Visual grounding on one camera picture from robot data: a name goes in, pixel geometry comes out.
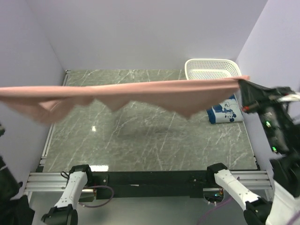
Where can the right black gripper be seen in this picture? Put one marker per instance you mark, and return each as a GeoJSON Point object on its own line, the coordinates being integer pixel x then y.
{"type": "Point", "coordinates": [251, 93]}

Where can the pink graphic t-shirt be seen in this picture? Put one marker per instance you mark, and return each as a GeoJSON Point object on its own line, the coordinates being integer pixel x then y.
{"type": "Point", "coordinates": [50, 104]}

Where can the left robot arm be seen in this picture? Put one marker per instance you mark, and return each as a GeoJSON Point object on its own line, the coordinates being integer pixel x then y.
{"type": "Point", "coordinates": [18, 211]}

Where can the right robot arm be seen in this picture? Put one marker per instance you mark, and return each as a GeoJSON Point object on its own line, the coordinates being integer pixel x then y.
{"type": "Point", "coordinates": [283, 208]}

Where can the folded blue t-shirt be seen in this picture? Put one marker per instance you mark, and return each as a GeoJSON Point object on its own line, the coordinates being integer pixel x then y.
{"type": "Point", "coordinates": [227, 111]}

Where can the white plastic basket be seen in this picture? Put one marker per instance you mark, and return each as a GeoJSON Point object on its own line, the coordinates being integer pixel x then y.
{"type": "Point", "coordinates": [204, 69]}

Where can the black base crossbar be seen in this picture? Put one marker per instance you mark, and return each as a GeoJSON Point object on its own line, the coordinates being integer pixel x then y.
{"type": "Point", "coordinates": [156, 184]}

